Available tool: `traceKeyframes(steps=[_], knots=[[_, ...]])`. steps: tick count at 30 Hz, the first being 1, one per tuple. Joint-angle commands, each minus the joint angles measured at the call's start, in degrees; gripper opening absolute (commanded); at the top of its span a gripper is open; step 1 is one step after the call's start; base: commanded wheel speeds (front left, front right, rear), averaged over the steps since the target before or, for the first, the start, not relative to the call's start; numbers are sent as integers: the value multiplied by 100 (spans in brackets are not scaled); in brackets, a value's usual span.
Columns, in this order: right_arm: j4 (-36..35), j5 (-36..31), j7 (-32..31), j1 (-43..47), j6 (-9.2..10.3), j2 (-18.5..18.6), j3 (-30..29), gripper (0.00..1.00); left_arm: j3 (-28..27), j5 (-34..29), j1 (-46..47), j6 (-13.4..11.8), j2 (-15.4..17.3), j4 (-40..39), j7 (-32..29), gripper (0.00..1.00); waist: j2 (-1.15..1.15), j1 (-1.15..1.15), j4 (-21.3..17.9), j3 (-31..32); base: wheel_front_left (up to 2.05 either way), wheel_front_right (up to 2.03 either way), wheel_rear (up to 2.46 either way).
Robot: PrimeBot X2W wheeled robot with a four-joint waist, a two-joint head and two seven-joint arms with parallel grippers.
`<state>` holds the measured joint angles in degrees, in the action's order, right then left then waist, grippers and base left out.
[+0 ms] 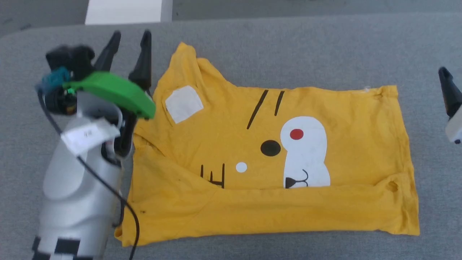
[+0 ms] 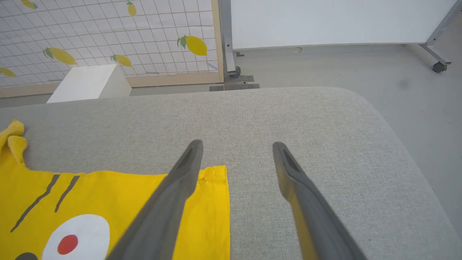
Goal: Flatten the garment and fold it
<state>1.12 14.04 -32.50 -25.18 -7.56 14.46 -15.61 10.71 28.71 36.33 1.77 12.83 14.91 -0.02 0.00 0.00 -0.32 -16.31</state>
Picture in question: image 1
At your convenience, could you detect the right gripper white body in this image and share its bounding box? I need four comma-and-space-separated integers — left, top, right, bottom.
445, 105, 462, 145

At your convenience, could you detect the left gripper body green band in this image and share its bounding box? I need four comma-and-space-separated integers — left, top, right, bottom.
63, 71, 157, 159

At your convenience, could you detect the yellow cartoon print t-shirt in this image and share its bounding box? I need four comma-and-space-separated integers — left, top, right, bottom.
115, 42, 421, 248

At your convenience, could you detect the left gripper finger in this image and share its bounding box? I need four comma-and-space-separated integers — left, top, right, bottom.
128, 30, 152, 91
95, 31, 122, 73

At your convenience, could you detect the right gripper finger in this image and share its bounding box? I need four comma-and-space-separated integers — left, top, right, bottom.
438, 67, 462, 118

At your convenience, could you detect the white paper label tag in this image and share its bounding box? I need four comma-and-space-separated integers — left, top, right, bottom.
61, 119, 121, 156

